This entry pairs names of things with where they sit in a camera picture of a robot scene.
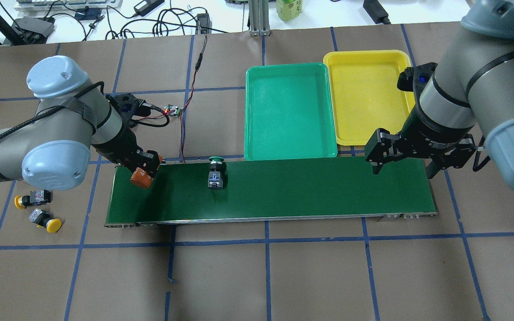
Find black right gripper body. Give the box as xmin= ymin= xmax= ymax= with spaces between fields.
xmin=365 ymin=107 xmax=477 ymax=169

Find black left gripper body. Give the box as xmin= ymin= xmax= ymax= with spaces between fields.
xmin=91 ymin=120 xmax=160 ymax=177

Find orange cylinder marked 4680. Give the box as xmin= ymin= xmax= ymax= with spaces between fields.
xmin=130 ymin=154 xmax=165 ymax=189

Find green push button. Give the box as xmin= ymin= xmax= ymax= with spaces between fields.
xmin=207 ymin=156 xmax=227 ymax=189

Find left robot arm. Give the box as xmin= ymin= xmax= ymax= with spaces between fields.
xmin=0 ymin=55 xmax=163 ymax=190

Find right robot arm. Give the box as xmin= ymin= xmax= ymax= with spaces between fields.
xmin=365 ymin=0 xmax=514 ymax=191

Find small green controller board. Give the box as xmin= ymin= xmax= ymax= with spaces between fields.
xmin=162 ymin=104 xmax=184 ymax=118

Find yellow plastic tray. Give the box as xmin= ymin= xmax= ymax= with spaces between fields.
xmin=323 ymin=49 xmax=415 ymax=146

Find green conveyor belt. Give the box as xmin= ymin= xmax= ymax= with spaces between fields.
xmin=104 ymin=156 xmax=437 ymax=228

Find yellow push button upper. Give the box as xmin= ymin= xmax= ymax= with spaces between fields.
xmin=14 ymin=189 xmax=52 ymax=209

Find yellow push button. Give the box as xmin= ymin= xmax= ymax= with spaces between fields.
xmin=29 ymin=209 xmax=63 ymax=233
xmin=14 ymin=189 xmax=52 ymax=209

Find green plastic tray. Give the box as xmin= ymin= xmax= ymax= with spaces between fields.
xmin=244 ymin=62 xmax=337 ymax=161

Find yellow push button lower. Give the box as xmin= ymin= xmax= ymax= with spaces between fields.
xmin=29 ymin=209 xmax=63 ymax=233

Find black power adapter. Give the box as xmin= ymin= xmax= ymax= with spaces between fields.
xmin=363 ymin=0 xmax=391 ymax=25

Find white keyboard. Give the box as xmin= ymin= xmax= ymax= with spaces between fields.
xmin=13 ymin=0 xmax=123 ymax=12

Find green tea bottle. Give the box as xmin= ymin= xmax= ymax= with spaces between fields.
xmin=276 ymin=0 xmax=303 ymax=21

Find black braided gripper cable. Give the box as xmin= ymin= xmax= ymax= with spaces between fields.
xmin=472 ymin=136 xmax=492 ymax=172

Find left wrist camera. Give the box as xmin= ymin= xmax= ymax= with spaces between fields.
xmin=105 ymin=93 xmax=151 ymax=122

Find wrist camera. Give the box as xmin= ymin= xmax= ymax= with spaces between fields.
xmin=397 ymin=62 xmax=438 ymax=93
xmin=105 ymin=93 xmax=151 ymax=122

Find red black controller wires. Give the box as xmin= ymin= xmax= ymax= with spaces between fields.
xmin=150 ymin=33 xmax=208 ymax=164

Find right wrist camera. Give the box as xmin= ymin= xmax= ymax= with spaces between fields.
xmin=397 ymin=62 xmax=438 ymax=93

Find aluminium frame post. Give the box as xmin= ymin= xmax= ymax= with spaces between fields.
xmin=248 ymin=0 xmax=271 ymax=37

